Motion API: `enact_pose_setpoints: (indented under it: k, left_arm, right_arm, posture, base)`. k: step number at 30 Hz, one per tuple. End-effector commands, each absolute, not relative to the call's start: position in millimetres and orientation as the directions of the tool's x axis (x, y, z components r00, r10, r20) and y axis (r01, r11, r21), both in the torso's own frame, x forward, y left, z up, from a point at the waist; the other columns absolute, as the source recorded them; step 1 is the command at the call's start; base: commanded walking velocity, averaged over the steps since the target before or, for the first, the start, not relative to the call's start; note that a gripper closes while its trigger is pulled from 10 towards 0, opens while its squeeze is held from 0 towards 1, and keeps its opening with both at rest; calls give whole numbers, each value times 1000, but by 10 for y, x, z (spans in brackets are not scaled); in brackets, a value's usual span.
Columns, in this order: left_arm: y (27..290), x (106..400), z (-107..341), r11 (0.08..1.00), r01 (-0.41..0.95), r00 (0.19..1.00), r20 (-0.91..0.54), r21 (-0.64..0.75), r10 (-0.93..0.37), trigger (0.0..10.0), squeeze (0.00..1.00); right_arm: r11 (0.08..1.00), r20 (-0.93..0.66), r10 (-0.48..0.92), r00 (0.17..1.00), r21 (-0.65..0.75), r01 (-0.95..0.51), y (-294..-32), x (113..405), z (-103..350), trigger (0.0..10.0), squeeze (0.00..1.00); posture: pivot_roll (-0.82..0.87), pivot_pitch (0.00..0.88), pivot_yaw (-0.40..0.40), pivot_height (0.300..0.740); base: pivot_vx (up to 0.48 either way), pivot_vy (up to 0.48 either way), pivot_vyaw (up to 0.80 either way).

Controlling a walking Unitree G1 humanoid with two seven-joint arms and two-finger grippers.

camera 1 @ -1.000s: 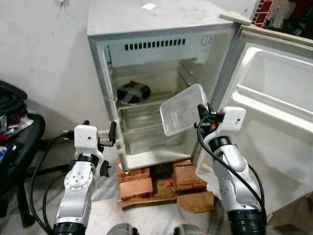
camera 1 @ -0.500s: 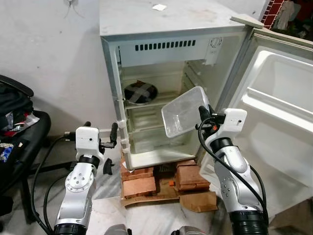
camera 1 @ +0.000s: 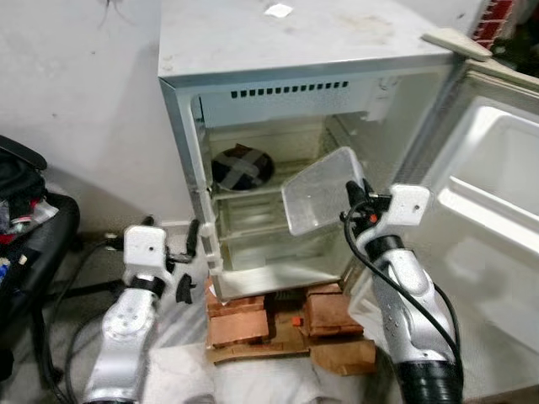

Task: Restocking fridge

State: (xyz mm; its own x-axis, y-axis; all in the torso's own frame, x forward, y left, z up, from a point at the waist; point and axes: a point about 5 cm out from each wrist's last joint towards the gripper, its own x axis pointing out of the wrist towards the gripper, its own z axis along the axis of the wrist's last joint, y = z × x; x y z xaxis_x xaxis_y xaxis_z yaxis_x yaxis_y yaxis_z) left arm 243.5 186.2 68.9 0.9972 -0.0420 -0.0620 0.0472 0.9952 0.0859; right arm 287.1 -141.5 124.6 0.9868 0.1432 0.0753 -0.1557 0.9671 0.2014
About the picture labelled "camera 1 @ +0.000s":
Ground translucent plastic container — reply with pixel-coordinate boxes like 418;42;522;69
280;146;368;237

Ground silver fridge door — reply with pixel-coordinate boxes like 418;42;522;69
396;29;539;401

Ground clear fridge crisper drawer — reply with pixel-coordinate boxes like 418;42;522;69
215;197;342;272

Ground small silver fridge body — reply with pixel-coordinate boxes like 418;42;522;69
158;0;472;302

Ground small black plastic piece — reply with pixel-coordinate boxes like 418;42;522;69
174;273;197;305

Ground black round dish taped cross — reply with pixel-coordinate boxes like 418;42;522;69
211;145;275;193

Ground orange brick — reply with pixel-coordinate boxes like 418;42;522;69
303;282;366;338
206;290;271;348

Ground black bag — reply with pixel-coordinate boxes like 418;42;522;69
0;135;49;203

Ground small white paper piece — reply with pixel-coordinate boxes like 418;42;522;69
264;3;294;19

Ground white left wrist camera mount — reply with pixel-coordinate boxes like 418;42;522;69
123;225;171;287

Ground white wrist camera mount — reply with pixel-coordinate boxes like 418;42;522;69
123;225;171;287
358;184;431;253

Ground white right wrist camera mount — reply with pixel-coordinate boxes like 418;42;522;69
358;184;431;253

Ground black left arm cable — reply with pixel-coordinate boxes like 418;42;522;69
40;240;127;398

